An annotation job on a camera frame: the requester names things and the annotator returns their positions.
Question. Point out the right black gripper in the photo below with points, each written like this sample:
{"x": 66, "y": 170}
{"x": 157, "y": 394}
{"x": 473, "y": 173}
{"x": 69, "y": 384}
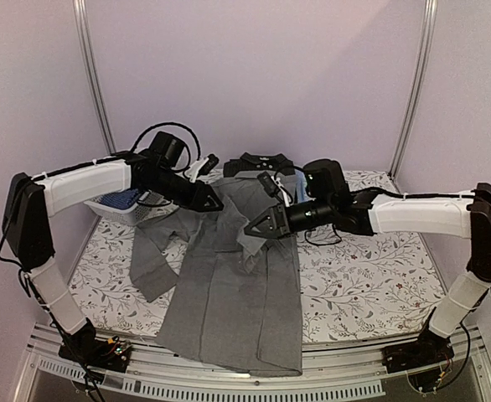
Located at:
{"x": 282, "y": 225}

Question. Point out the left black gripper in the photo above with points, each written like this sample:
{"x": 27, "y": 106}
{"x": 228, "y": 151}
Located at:
{"x": 198, "y": 199}

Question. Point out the grey long sleeve shirt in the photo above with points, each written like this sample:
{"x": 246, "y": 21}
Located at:
{"x": 236, "y": 299}

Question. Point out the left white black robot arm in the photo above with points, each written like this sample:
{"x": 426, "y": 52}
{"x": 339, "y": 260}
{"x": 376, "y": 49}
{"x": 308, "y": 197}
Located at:
{"x": 33, "y": 200}

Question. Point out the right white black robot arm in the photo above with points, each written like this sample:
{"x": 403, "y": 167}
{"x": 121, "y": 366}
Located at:
{"x": 373, "y": 211}

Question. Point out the folded black striped shirt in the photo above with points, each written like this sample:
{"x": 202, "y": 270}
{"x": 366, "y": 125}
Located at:
{"x": 257, "y": 163}

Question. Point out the folded light blue shirt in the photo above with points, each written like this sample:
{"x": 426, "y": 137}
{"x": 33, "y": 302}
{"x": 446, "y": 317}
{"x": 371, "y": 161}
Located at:
{"x": 301, "y": 189}

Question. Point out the white plastic laundry basket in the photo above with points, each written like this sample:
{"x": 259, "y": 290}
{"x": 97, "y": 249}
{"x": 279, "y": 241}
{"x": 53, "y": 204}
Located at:
{"x": 130, "y": 207}

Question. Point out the blue checked shirt in basket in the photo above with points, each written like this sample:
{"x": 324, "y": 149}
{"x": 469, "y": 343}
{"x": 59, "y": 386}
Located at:
{"x": 122, "y": 200}

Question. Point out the floral patterned tablecloth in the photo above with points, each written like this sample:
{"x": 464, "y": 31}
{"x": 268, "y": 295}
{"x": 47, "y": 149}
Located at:
{"x": 352, "y": 287}

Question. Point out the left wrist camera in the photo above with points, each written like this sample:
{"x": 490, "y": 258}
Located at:
{"x": 202, "y": 167}

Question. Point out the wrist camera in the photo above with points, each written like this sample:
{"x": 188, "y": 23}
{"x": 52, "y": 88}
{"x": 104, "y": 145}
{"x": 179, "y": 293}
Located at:
{"x": 274, "y": 188}
{"x": 202, "y": 167}

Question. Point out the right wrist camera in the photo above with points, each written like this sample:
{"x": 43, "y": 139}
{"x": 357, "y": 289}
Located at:
{"x": 274, "y": 188}

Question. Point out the aluminium front rail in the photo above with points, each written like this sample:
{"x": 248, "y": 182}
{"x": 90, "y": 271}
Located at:
{"x": 347, "y": 371}

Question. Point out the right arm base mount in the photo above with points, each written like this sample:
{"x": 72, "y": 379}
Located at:
{"x": 427, "y": 349}

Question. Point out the left aluminium frame post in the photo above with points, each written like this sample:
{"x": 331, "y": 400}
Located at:
{"x": 89, "y": 62}

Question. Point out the aluminium frame post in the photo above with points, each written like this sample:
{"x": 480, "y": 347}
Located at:
{"x": 89, "y": 62}
{"x": 423, "y": 55}

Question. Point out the right aluminium frame post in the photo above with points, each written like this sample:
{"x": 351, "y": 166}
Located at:
{"x": 423, "y": 55}

